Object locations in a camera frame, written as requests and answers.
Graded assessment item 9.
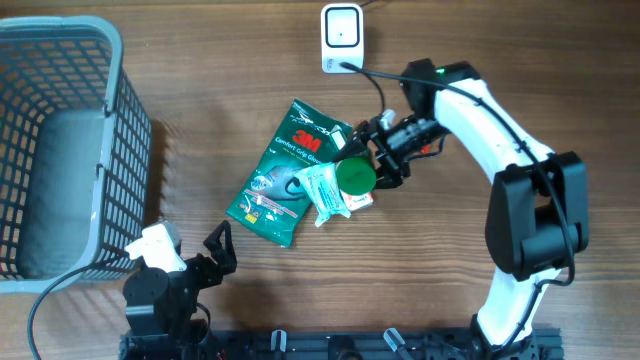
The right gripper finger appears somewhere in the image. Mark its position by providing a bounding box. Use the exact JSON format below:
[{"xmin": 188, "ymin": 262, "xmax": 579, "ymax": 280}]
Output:
[
  {"xmin": 375, "ymin": 152, "xmax": 411, "ymax": 189},
  {"xmin": 332, "ymin": 120, "xmax": 372, "ymax": 163}
]

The green lidded jar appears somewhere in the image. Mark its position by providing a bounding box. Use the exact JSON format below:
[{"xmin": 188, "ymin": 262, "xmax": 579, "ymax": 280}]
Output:
[{"xmin": 336, "ymin": 157, "xmax": 377, "ymax": 196}]

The red white small carton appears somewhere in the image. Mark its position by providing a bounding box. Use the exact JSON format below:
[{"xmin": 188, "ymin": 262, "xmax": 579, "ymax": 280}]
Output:
[{"xmin": 342, "ymin": 192, "xmax": 374, "ymax": 212}]

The white teal tissue packet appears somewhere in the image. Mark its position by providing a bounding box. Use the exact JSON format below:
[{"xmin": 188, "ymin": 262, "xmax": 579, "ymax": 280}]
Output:
[{"xmin": 295, "ymin": 163, "xmax": 351, "ymax": 227}]

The green 3M gloves packet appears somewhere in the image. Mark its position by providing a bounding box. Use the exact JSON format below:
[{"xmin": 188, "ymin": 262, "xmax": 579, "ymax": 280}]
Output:
[{"xmin": 226, "ymin": 99, "xmax": 352, "ymax": 248}]

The green white gum pack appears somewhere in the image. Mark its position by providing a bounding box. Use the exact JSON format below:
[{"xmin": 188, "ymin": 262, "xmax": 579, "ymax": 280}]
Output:
[{"xmin": 329, "ymin": 125, "xmax": 346, "ymax": 150}]

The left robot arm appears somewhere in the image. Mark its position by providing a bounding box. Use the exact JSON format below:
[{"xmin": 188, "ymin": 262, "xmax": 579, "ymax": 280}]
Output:
[{"xmin": 120, "ymin": 220, "xmax": 237, "ymax": 359}]

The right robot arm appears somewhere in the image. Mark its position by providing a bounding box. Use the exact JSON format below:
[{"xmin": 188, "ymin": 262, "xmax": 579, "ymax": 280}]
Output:
[{"xmin": 334, "ymin": 58, "xmax": 589, "ymax": 359}]

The white barcode scanner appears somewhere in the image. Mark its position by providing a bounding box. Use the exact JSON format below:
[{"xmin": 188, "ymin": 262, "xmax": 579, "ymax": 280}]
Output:
[{"xmin": 320, "ymin": 3, "xmax": 364, "ymax": 74}]

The grey plastic mesh basket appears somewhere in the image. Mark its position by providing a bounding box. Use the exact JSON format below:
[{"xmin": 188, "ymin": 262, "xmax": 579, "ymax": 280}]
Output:
[{"xmin": 1, "ymin": 16, "xmax": 152, "ymax": 294}]

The left camera cable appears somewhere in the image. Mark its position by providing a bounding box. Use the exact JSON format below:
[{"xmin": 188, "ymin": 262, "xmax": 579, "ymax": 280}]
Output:
[{"xmin": 27, "ymin": 257, "xmax": 131, "ymax": 360}]

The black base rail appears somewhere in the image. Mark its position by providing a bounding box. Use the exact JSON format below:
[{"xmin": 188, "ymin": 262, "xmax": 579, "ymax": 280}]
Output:
[{"xmin": 119, "ymin": 328, "xmax": 564, "ymax": 360}]

